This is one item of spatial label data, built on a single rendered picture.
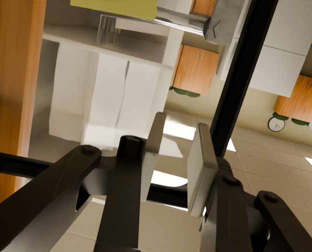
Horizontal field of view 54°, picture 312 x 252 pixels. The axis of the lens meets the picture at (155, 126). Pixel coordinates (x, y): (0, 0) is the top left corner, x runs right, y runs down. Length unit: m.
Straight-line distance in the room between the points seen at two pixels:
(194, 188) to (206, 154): 0.02
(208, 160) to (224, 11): 0.16
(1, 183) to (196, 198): 0.32
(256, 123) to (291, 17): 1.96
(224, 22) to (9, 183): 0.31
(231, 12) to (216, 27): 0.02
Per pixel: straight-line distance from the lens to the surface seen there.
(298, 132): 6.17
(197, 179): 0.16
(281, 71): 5.09
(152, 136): 0.16
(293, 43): 5.09
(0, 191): 0.44
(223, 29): 0.27
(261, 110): 5.86
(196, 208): 0.16
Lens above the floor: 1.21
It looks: 18 degrees up
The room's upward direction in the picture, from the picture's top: 165 degrees counter-clockwise
